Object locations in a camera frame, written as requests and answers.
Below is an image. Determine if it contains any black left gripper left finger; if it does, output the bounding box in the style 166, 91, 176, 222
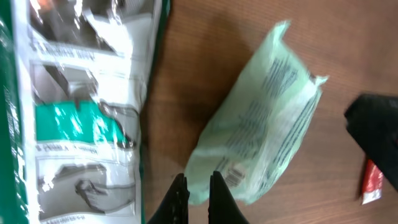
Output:
147, 173, 190, 224

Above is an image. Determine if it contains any light green tissue pack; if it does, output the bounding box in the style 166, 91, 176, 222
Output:
185, 21, 326, 205

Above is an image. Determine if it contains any green foil packet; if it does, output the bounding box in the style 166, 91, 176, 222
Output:
1, 0, 170, 224

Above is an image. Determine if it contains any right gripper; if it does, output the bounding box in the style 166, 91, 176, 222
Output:
344, 93, 397, 189

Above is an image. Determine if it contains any red white snack packet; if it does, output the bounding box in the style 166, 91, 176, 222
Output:
361, 159, 384, 205

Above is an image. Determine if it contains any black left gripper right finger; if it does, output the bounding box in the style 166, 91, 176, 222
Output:
208, 171, 249, 224

